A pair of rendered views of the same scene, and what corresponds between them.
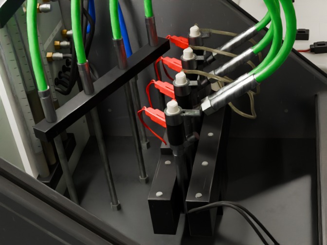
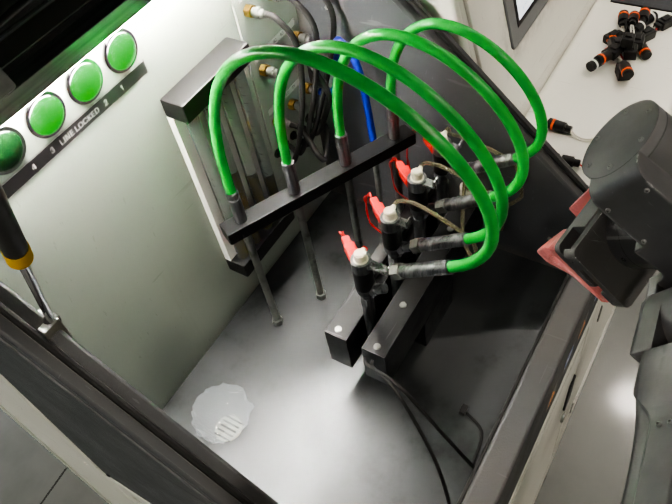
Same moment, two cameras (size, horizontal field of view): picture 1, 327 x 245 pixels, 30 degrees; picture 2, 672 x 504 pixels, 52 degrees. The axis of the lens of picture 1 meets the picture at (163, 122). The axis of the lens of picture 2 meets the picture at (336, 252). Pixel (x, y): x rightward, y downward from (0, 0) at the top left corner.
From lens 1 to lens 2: 0.38 m
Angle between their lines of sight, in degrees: 23
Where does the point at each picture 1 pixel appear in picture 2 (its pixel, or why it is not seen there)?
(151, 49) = (387, 144)
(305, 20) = not seen: hidden behind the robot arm
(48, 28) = not seen: hidden behind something
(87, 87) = (291, 188)
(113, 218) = (313, 308)
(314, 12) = not seen: hidden behind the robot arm
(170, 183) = (356, 317)
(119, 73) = (337, 172)
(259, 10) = (577, 83)
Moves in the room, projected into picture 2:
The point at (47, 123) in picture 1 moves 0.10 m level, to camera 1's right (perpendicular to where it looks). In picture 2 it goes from (235, 223) to (301, 232)
